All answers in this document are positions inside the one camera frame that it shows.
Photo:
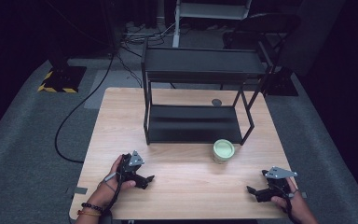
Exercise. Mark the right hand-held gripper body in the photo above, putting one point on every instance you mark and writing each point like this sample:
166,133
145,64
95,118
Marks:
276,183

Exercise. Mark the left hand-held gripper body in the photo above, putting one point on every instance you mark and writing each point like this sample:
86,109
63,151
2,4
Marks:
130,169

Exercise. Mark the jar with pale green lid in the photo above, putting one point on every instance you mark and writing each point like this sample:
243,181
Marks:
223,149

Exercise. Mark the black two-tier metal rack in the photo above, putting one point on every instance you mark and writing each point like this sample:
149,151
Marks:
199,63

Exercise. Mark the person's left hand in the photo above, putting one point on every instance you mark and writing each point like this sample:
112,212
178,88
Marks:
113,186

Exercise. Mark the person's right hand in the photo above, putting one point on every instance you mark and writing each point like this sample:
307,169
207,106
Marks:
295,203

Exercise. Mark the grey tape strip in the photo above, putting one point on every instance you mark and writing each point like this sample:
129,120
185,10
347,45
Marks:
80,190
304,195

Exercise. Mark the grey round table grommet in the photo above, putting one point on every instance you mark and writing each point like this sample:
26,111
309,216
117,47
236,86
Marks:
216,102

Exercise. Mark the yellow black striped stand base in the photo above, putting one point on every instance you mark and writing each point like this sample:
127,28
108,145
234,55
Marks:
60,81

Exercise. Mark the black floor base plate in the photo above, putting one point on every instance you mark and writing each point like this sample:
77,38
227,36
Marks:
281,84

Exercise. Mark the white metal stand frame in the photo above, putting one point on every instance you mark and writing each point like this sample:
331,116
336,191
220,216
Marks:
211,11

